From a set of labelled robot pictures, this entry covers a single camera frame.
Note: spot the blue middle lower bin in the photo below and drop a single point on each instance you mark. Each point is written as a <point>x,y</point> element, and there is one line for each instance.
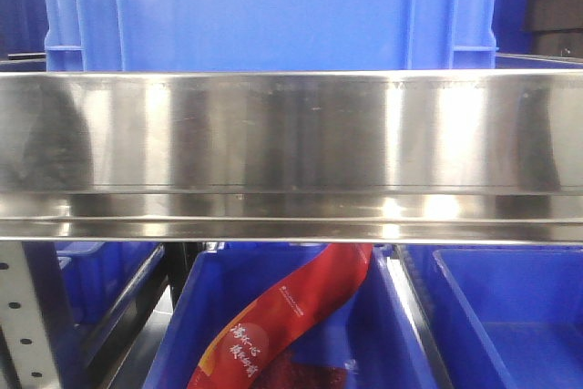
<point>368,343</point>

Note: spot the blue bin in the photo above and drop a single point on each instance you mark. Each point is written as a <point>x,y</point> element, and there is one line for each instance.
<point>96,272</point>
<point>503,318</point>
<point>368,343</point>

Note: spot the blue left lower bin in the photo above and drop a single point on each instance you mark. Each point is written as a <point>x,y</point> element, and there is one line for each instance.
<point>96,272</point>

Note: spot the blue right lower bin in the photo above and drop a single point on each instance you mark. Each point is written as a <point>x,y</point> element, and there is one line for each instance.
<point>503,318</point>

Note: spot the red snack bag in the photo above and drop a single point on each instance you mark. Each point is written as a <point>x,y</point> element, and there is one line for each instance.
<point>247,345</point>

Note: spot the large blue upper crate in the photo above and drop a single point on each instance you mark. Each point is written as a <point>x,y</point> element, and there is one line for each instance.
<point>268,35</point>

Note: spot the stainless steel shelf rail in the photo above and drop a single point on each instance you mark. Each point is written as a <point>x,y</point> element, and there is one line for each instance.
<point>413,156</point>

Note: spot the perforated metal rack post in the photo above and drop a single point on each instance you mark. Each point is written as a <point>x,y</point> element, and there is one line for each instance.
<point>34,316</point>

